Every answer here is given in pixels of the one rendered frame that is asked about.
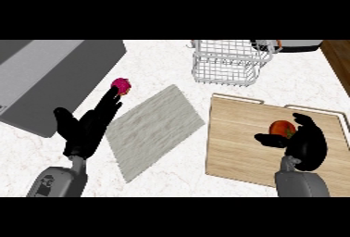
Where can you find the red tomato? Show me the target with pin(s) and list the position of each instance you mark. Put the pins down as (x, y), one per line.
(280, 127)

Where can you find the pale wooden tray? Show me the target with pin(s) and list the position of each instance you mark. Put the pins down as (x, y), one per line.
(241, 142)

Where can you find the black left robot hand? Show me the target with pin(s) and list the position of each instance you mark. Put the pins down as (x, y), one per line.
(86, 129)

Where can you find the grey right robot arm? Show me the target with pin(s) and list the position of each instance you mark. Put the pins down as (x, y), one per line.
(299, 182)

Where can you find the brown wooden cabinet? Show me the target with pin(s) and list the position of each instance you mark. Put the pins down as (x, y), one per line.
(339, 60)

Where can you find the grey woven placemat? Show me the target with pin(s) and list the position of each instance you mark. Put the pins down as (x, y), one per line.
(153, 131)

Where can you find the pink cupcake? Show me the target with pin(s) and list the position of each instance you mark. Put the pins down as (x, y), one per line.
(122, 85)

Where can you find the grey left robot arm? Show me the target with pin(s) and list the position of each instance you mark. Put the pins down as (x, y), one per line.
(60, 180)

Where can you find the large grey appliance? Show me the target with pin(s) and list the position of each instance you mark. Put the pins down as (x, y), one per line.
(51, 80)

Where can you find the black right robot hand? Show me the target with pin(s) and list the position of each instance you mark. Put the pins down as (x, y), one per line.
(308, 148)

